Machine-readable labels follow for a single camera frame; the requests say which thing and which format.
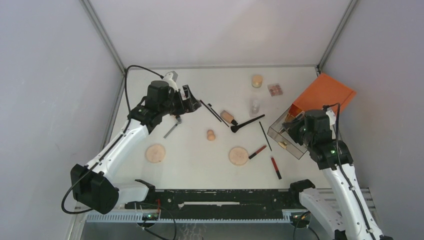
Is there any round powder puff centre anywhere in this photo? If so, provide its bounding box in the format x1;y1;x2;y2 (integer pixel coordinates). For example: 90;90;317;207
228;146;249;166

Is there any long black makeup pencil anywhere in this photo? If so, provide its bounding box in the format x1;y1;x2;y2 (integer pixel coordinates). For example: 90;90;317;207
199;100;222;123

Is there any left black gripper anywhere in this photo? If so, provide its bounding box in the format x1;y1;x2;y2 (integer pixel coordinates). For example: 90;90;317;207
159;85;201;117

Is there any silver mascara wand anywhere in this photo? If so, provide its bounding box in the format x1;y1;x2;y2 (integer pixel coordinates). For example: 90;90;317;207
163;115;182;139

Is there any round beige powder jar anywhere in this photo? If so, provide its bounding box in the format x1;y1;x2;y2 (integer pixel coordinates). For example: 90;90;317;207
251;74;264;88

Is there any red lip gloss tube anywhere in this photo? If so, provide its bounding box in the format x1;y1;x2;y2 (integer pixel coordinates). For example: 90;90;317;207
248;145;267;160

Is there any beige foundation tube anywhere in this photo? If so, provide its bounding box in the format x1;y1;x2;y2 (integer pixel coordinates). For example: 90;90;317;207
220;110;238;126

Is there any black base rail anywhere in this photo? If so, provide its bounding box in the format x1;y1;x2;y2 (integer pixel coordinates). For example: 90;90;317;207
124;189;304;221

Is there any clear small bottle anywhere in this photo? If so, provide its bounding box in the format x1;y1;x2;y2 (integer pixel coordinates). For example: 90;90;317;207
249;99;260;118

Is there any black powder brush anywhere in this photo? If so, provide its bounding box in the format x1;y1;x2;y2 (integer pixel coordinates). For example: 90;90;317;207
230;114;266;133

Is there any red lipstick pencil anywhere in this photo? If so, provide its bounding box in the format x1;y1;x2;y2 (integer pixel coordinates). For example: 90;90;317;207
270;156;282;180

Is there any beige makeup sponge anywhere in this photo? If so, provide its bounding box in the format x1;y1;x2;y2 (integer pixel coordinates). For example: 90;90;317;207
207;129;216;141

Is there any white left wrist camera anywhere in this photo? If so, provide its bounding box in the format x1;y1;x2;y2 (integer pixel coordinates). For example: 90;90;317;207
162;71;179;92

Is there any round powder puff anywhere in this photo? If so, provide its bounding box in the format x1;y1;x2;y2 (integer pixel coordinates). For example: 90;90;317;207
145;144;166;164
228;146;249;166

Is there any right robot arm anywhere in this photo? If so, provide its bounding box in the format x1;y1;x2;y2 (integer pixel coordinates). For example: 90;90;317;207
282;107;391;240

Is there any clear blush palette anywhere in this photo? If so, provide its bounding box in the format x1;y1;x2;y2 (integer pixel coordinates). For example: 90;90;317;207
267;83;283;97

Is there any round powder puff left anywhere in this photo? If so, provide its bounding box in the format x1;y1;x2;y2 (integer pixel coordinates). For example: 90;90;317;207
145;144;166;164

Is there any left black cable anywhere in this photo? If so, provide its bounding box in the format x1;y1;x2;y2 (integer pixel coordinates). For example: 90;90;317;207
61;64;165;215

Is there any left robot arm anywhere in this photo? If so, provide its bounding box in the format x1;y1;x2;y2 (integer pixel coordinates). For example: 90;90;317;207
69;80;201;215

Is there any orange clear drawer organizer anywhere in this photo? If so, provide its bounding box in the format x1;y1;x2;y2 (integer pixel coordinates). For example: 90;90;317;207
267;73;357;159

